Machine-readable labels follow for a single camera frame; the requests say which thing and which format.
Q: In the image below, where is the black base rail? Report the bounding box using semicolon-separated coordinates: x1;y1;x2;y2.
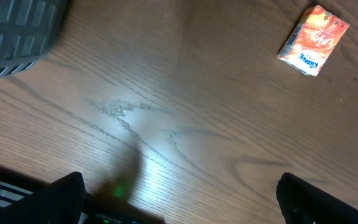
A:
0;167;165;224

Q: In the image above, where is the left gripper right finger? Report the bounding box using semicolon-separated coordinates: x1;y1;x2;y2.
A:
276;172;358;224

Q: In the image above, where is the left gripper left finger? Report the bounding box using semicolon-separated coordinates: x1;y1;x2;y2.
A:
0;172;85;224

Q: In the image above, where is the orange tissue pack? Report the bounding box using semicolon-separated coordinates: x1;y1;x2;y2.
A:
277;5;350;77

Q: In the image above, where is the grey plastic shopping basket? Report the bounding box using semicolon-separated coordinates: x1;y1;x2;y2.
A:
0;0;70;78

